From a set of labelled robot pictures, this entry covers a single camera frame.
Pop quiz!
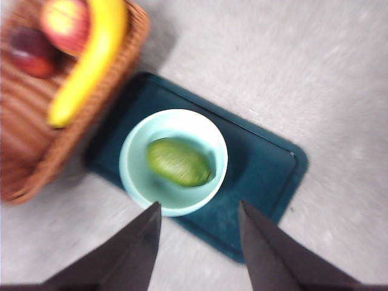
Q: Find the red yellow apple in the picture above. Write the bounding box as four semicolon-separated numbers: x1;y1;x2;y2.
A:
41;0;92;58

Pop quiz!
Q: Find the green avocado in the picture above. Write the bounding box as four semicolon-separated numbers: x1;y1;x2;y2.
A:
147;138;212;188

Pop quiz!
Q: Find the brown wicker basket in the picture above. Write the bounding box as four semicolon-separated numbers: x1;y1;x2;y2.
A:
0;0;152;206

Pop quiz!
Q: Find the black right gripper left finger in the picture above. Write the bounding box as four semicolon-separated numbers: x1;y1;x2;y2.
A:
45;201;162;291

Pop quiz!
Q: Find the yellow banana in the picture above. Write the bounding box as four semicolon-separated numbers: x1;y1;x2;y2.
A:
47;0;128;128

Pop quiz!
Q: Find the black rectangular tray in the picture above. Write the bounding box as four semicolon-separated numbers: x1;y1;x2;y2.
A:
83;72;309;264

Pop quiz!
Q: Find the teal ribbed bowl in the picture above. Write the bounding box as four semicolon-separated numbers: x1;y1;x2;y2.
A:
118;109;229;218

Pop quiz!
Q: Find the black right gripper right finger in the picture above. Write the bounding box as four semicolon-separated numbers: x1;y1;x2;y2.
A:
239;199;364;291

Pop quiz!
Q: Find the dark red plum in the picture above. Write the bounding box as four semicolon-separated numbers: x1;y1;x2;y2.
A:
7;25;57;78

